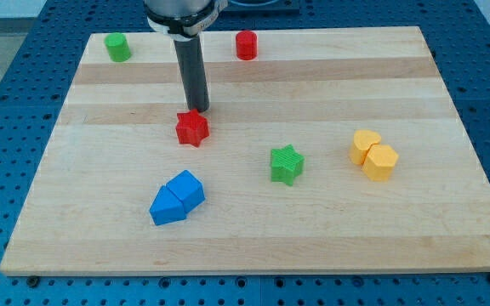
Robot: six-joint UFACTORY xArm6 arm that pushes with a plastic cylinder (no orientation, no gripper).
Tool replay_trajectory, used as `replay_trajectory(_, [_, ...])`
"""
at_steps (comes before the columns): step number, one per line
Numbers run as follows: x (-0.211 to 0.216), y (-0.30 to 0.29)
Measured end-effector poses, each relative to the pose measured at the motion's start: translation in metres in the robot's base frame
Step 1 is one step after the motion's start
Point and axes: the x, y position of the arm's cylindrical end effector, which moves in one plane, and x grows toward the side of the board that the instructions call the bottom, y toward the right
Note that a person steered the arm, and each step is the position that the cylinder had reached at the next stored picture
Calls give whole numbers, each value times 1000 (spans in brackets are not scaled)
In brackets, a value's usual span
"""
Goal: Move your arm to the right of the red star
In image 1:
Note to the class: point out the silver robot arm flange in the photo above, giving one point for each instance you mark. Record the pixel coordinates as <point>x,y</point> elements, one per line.
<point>182,20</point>

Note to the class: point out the green star block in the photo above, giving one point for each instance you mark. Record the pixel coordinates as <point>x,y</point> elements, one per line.
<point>286,164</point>

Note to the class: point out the red star block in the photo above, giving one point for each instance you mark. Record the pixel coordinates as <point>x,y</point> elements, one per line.
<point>191,128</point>

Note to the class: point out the blue cube block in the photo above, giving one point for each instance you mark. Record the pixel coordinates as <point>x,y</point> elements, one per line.
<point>188,189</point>

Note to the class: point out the light wooden board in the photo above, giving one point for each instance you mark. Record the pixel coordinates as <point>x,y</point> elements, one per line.
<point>114,146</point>

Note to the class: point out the blue triangular prism block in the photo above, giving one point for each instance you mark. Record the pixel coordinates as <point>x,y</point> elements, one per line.
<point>166,207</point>

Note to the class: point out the red cylinder block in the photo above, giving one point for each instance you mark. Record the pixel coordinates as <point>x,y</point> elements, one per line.
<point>246,45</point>

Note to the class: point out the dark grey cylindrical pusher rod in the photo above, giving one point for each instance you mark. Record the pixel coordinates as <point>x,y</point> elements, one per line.
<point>192,71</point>

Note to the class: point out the yellow heart block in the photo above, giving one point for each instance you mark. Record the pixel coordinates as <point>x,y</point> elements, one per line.
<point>361,143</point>

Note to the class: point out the yellow hexagon block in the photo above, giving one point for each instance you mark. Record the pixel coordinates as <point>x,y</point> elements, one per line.
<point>380,162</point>

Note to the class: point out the green cylinder block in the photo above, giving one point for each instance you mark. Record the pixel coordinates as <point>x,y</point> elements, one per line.
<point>117,47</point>

